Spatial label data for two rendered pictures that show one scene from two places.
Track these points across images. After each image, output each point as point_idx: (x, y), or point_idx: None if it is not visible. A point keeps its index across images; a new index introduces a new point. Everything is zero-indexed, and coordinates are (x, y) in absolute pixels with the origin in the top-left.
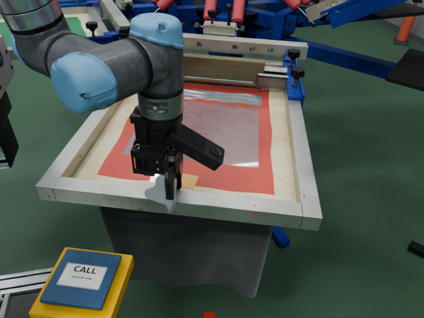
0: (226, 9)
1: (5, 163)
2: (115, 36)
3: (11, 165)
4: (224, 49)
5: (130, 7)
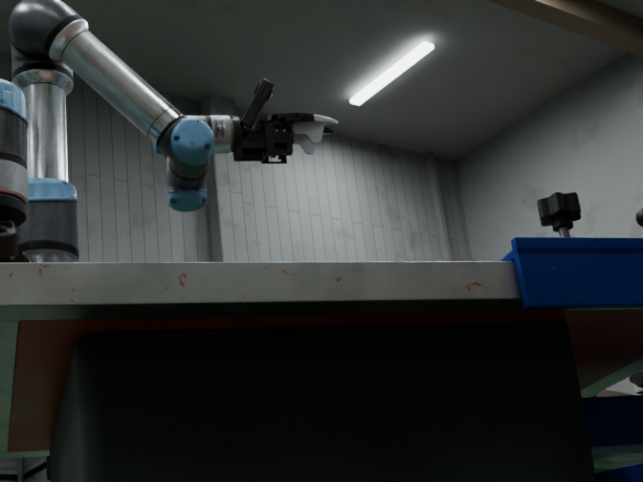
0: (639, 225)
1: (45, 470)
2: (640, 469)
3: (50, 476)
4: None
5: (642, 375)
